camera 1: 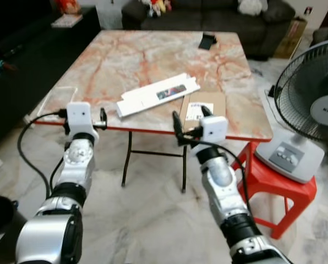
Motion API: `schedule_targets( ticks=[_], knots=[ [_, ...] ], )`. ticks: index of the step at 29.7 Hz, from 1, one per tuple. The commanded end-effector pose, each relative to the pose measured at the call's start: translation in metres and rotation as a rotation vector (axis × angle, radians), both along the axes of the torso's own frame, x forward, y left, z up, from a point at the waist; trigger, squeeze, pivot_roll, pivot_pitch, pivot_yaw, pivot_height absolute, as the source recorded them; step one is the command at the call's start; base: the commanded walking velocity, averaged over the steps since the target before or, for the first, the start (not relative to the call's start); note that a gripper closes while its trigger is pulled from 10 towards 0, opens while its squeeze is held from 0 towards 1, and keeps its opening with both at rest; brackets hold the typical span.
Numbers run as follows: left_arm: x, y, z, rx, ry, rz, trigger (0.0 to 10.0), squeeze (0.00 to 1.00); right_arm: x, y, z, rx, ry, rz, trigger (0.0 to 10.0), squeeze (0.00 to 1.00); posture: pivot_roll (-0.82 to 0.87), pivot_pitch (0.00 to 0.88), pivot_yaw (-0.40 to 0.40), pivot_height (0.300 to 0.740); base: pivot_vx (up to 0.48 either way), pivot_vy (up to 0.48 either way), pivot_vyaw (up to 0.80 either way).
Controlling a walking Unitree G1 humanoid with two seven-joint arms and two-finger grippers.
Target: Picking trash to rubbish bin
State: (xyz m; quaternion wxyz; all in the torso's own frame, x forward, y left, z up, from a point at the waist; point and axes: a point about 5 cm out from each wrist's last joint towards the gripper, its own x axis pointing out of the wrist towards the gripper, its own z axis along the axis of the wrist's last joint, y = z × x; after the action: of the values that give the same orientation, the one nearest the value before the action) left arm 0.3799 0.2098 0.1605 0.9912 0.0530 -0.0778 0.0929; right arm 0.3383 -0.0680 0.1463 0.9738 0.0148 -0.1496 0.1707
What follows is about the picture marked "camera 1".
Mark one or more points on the clear plastic tray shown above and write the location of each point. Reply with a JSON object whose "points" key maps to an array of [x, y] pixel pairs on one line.
{"points": [[56, 102]]}

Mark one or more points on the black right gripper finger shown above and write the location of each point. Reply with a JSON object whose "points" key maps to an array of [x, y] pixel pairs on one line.
{"points": [[177, 124], [206, 111]]}

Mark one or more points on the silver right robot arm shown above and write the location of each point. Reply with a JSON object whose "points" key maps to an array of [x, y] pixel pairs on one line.
{"points": [[224, 187]]}

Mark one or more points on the colourful plush toys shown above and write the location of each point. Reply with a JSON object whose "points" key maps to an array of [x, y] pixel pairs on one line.
{"points": [[156, 6]]}

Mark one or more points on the grey table fan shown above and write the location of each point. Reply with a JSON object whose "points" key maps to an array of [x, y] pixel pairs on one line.
{"points": [[307, 88]]}

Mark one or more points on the long black tv cabinet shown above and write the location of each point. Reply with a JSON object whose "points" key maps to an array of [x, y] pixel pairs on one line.
{"points": [[32, 60]]}

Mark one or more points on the marble pattern folding table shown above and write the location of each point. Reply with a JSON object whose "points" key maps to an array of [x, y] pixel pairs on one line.
{"points": [[142, 60]]}

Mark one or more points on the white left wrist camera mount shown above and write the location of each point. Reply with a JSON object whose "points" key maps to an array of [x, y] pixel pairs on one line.
{"points": [[80, 116]]}

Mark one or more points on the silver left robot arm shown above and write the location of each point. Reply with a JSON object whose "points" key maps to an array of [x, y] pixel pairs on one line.
{"points": [[76, 165]]}

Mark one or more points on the red plastic stool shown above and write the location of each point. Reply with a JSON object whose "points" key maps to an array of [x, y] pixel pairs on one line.
{"points": [[274, 190]]}

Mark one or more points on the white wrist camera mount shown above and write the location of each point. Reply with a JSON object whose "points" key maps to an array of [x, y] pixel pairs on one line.
{"points": [[80, 116], [214, 130]]}

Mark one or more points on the brown cardboard carton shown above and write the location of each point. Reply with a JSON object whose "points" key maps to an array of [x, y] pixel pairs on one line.
{"points": [[291, 38]]}

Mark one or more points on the small black pouch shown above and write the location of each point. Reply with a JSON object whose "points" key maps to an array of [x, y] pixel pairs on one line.
{"points": [[208, 41]]}

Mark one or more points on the red white magazine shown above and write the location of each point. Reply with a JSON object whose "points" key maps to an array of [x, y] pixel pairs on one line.
{"points": [[66, 21]]}

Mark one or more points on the red festive ornament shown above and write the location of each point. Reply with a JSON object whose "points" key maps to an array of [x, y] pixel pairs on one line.
{"points": [[68, 5]]}

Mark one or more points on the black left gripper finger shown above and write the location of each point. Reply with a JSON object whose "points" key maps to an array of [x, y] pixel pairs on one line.
{"points": [[104, 118]]}

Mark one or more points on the long white cardboard box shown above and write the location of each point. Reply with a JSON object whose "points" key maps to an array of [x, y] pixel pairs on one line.
{"points": [[147, 98]]}

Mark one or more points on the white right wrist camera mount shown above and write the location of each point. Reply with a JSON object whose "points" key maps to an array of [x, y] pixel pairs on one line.
{"points": [[214, 130]]}

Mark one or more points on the brown cardboard with white label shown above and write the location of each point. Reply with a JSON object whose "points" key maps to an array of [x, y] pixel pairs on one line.
{"points": [[216, 102]]}

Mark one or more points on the dark grey sofa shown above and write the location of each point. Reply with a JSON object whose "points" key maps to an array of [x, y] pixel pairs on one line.
{"points": [[208, 19]]}

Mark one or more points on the white fluffy cushion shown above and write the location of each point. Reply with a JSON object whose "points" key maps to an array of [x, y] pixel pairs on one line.
{"points": [[251, 6]]}

